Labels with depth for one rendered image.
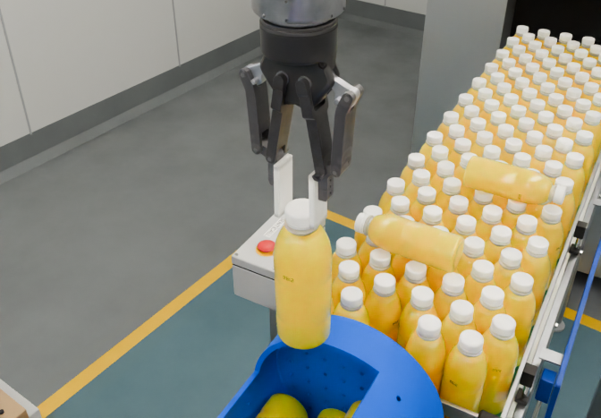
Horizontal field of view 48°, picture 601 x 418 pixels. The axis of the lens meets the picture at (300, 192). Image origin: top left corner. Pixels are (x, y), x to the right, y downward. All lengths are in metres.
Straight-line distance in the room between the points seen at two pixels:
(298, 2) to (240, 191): 2.88
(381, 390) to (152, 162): 3.00
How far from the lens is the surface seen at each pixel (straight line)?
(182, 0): 4.49
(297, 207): 0.76
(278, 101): 0.68
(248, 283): 1.30
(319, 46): 0.63
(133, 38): 4.25
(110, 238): 3.24
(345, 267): 1.25
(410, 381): 0.94
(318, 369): 1.06
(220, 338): 2.66
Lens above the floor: 1.91
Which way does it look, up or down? 34 degrees down
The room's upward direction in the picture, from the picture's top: straight up
